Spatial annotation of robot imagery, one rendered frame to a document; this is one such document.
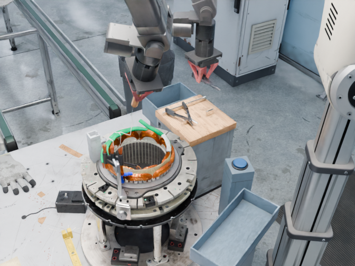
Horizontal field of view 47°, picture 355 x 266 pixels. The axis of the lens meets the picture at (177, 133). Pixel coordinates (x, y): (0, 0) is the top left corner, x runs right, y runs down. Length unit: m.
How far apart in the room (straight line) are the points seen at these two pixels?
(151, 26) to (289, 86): 3.00
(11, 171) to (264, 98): 2.34
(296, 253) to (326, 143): 0.41
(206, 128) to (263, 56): 2.37
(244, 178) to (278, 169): 1.59
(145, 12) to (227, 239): 0.59
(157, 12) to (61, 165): 1.00
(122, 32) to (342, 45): 0.43
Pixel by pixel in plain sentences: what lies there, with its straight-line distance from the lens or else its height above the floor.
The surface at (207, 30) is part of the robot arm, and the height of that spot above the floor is 1.36.
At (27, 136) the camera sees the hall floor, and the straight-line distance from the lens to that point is 3.12.
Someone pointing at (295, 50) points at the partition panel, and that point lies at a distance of 3.79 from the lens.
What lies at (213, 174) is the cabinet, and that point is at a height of 0.86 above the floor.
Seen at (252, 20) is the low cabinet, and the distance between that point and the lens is 3.37.
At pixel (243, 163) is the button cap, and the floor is 1.04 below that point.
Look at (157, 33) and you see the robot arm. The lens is 0.79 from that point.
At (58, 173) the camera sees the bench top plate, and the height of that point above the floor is 0.78.
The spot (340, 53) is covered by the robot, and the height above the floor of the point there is 1.50.
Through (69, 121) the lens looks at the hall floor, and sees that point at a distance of 3.19.
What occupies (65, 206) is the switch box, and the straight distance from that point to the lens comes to 1.44.
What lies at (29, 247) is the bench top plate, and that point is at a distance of 1.41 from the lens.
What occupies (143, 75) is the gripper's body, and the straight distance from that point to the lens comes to 0.93.
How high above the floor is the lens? 1.87
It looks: 38 degrees down
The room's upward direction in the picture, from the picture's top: 2 degrees clockwise
